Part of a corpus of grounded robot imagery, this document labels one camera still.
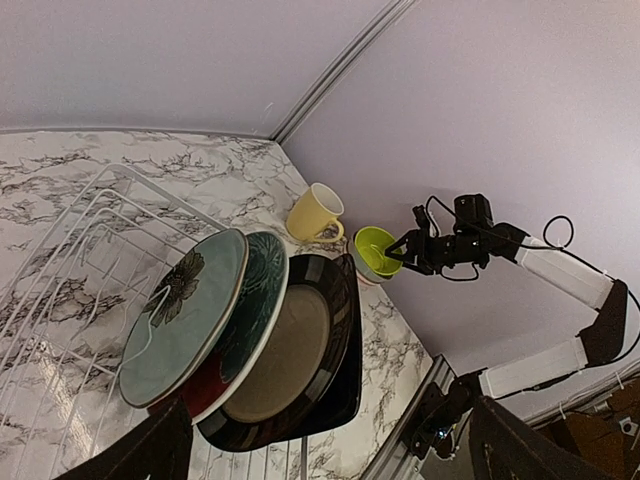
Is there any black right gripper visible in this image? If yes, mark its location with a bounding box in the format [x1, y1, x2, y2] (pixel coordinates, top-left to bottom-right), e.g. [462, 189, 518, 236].
[384, 229, 456, 275]

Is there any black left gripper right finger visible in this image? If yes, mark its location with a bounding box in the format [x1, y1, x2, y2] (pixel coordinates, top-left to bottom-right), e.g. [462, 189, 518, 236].
[469, 396, 614, 479]

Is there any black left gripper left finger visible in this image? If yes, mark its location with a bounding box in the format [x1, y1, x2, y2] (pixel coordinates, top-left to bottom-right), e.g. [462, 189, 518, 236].
[60, 398, 193, 480]

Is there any lime green bowl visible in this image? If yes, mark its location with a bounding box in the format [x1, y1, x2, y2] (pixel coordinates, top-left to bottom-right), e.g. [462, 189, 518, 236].
[354, 226, 403, 276]

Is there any pale grey-green bowl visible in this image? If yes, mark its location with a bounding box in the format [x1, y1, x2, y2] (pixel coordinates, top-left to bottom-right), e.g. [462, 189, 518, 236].
[353, 253, 393, 280]

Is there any yellow ceramic mug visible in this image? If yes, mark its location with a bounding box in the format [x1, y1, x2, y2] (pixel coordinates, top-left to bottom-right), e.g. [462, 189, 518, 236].
[285, 182, 344, 243]

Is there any grey floral plate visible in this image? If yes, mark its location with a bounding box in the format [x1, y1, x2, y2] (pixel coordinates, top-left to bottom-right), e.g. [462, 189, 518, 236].
[119, 229, 249, 408]

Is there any black round plate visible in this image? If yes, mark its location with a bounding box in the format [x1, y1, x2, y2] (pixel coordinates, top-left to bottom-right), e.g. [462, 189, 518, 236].
[197, 254, 354, 452]

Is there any teal patterned plate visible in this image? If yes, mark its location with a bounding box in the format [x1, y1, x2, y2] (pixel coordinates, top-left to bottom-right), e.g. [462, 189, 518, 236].
[181, 231, 289, 424]

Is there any black square plate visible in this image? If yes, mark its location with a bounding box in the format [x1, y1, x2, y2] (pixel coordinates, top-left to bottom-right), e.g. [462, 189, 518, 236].
[282, 253, 363, 441]

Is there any red patterned white bowl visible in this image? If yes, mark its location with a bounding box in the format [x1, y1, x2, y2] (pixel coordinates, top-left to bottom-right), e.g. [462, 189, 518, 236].
[356, 270, 390, 285]

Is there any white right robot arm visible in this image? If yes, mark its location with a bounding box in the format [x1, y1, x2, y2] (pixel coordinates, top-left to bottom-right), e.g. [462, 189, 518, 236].
[384, 194, 639, 404]

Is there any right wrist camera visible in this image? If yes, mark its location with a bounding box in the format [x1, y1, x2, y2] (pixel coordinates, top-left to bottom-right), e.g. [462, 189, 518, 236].
[412, 205, 440, 238]

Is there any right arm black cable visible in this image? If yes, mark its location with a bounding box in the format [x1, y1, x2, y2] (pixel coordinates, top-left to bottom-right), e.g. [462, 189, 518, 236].
[424, 194, 640, 366]

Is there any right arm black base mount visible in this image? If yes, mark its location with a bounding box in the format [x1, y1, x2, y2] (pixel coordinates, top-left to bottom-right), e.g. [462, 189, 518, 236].
[404, 371, 482, 460]

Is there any aluminium front frame rail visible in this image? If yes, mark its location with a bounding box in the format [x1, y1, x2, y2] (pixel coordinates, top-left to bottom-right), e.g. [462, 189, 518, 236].
[362, 354, 639, 479]

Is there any white wire dish rack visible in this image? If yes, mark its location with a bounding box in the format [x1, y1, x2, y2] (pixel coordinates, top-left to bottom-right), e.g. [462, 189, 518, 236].
[1, 163, 302, 479]

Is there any right aluminium corner post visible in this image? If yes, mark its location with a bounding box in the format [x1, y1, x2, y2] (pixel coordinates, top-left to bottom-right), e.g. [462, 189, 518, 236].
[270, 0, 416, 144]

